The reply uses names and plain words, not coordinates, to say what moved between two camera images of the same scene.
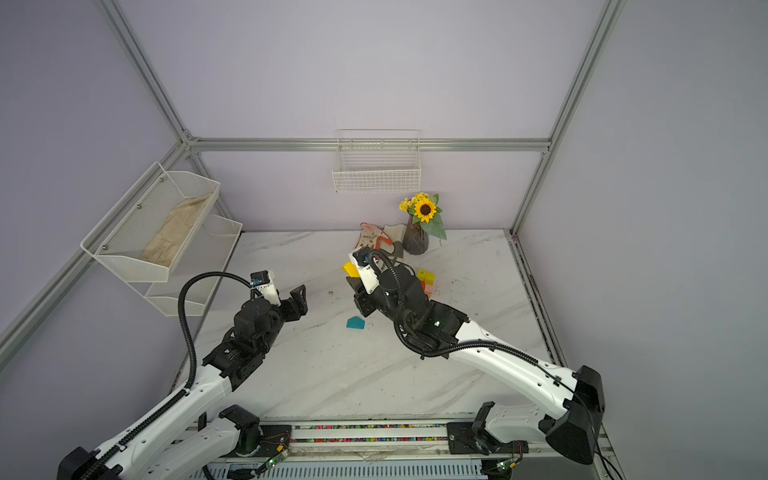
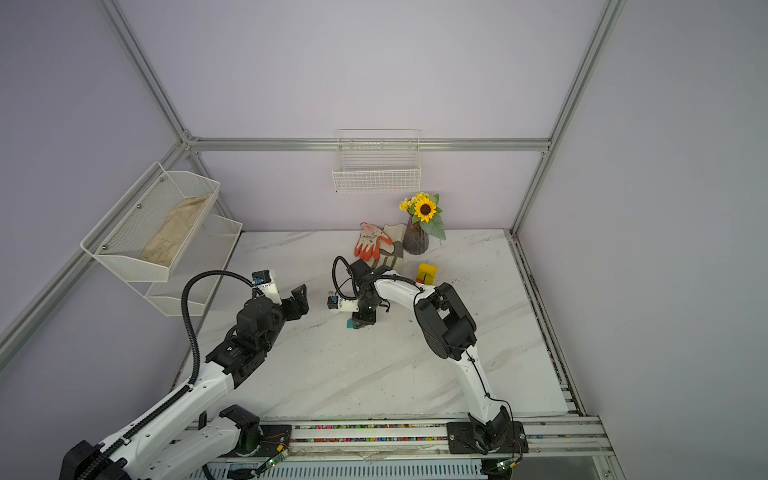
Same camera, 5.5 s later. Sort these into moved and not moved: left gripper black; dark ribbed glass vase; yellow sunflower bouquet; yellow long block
Moved: yellow long block
Not moved: left gripper black; yellow sunflower bouquet; dark ribbed glass vase
